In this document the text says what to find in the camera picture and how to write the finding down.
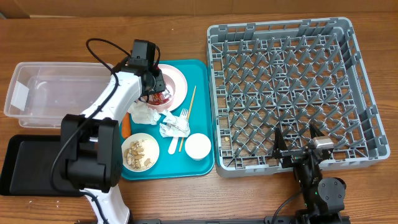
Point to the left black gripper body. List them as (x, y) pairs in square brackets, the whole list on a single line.
[(159, 83)]

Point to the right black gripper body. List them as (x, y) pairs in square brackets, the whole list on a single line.
[(304, 170)]

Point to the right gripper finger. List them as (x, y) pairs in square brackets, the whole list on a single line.
[(279, 144), (317, 136)]

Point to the red snack wrapper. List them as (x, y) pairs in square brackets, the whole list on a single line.
[(160, 98)]

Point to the white napkin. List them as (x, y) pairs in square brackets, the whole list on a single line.
[(142, 114), (174, 126)]

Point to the orange carrot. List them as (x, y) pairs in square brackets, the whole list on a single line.
[(126, 126)]

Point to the white paper cup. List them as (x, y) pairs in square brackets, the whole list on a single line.
[(197, 146)]

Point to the cream bowl with nuts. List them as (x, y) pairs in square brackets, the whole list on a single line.
[(140, 152)]

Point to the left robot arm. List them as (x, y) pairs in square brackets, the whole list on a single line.
[(91, 157)]

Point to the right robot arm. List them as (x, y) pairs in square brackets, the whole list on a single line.
[(323, 197)]

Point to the grey dishwasher rack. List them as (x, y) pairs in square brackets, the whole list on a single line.
[(286, 75)]

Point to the pink bowl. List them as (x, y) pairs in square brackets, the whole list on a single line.
[(169, 85)]

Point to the white round plate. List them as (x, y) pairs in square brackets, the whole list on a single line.
[(181, 86)]

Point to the wooden chopstick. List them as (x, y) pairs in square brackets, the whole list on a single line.
[(188, 116)]

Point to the white plastic fork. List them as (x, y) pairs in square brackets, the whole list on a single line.
[(173, 144)]

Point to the teal plastic tray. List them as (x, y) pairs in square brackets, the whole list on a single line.
[(180, 164)]

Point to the clear plastic bin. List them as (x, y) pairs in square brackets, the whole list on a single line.
[(40, 94)]

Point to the black plastic tray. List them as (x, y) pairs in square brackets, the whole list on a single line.
[(27, 165)]

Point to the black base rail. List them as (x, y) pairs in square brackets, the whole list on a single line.
[(265, 220)]

